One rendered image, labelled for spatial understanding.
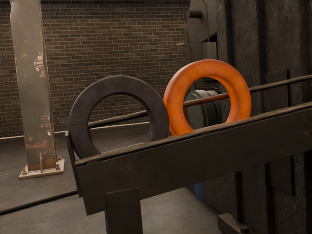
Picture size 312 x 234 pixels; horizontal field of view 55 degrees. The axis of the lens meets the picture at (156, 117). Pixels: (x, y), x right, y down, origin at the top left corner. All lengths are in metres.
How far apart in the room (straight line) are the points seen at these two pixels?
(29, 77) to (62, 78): 3.57
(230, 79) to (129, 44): 6.25
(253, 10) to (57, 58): 5.74
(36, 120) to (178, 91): 2.57
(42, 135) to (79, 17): 4.13
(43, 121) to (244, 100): 2.58
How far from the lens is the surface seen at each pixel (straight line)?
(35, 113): 3.07
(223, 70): 0.62
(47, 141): 3.09
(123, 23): 6.90
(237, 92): 0.63
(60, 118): 6.63
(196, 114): 1.95
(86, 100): 0.54
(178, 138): 0.55
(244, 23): 1.30
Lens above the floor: 0.70
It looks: 5 degrees down
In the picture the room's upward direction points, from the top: 5 degrees counter-clockwise
